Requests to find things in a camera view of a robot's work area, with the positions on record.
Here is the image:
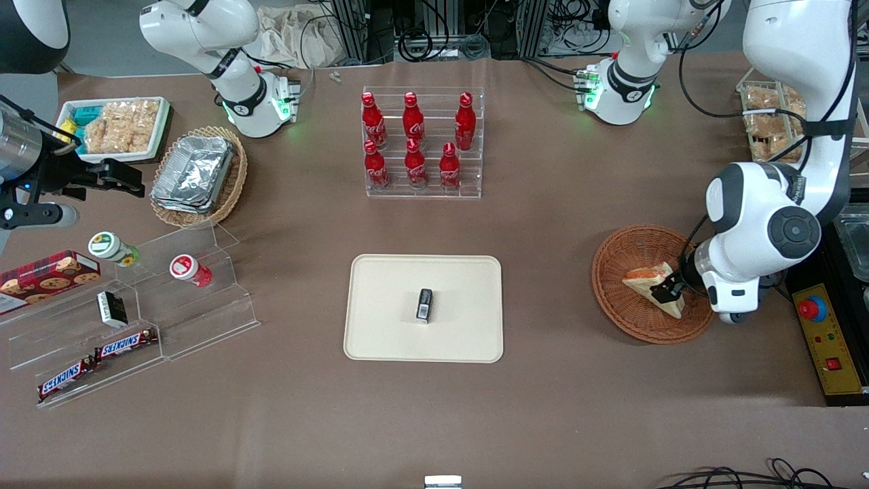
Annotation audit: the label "red cola bottle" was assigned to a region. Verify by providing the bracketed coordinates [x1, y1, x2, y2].
[363, 140, 392, 191]
[454, 92, 477, 152]
[438, 143, 462, 192]
[402, 92, 426, 149]
[361, 92, 388, 151]
[404, 139, 428, 189]

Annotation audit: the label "black side stand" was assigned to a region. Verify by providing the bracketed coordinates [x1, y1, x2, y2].
[783, 221, 869, 408]

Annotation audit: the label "coiled black cable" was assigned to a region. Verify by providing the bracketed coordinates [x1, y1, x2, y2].
[397, 27, 437, 63]

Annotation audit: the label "clear acrylic stepped stand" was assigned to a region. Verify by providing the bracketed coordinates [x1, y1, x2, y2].
[0, 223, 261, 410]

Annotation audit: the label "green lid cup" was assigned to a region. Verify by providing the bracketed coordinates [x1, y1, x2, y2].
[88, 232, 141, 268]

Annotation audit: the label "white plastic snack tray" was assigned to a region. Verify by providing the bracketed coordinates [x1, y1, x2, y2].
[56, 96, 171, 164]

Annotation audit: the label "red lid cup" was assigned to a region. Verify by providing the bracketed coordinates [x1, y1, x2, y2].
[169, 254, 213, 289]

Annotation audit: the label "white power strip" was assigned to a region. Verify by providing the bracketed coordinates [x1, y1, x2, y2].
[551, 17, 617, 54]

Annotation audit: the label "metal food pan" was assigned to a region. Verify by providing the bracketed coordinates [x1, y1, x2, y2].
[832, 212, 869, 283]

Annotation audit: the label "black and white small box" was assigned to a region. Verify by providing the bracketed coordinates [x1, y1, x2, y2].
[96, 291, 129, 329]

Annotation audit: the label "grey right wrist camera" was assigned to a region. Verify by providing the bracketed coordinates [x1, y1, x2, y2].
[0, 203, 80, 230]

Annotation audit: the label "aluminium frame post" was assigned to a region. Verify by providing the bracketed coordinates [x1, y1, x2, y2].
[329, 0, 373, 63]
[517, 0, 552, 59]

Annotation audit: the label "clear bag of crackers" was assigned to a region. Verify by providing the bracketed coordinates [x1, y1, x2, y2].
[84, 100, 161, 155]

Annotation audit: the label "beige cloth bag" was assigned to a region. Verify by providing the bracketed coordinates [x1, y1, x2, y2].
[253, 5, 341, 70]

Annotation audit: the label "oval light wicker basket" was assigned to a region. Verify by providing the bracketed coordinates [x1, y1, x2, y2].
[149, 126, 248, 230]

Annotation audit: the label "triangular sandwich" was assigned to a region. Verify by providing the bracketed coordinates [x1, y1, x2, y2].
[623, 261, 685, 320]

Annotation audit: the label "cream rectangular tray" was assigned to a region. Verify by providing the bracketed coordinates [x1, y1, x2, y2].
[344, 255, 504, 364]

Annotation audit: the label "yellow emergency stop box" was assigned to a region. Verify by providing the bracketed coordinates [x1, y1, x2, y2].
[792, 283, 869, 397]

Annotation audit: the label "red cookie box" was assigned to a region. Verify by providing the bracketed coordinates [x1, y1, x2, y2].
[0, 250, 102, 315]

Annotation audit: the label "clear acrylic bottle rack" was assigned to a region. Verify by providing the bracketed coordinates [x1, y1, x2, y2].
[362, 86, 485, 200]

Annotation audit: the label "clear container of bread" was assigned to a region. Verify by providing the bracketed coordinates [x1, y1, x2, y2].
[738, 80, 810, 164]

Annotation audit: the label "round brown wicker basket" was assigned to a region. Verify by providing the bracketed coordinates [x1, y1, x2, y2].
[591, 225, 715, 345]

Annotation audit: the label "stack of foil trays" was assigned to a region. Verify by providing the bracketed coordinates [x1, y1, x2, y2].
[151, 136, 236, 215]

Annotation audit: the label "black floor cables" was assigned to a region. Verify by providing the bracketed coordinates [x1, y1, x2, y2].
[653, 458, 869, 489]

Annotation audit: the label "snickers chocolate bar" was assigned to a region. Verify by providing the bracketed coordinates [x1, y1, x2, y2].
[37, 357, 98, 403]
[94, 328, 160, 361]

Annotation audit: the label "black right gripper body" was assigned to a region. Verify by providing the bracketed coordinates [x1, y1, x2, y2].
[29, 144, 104, 202]

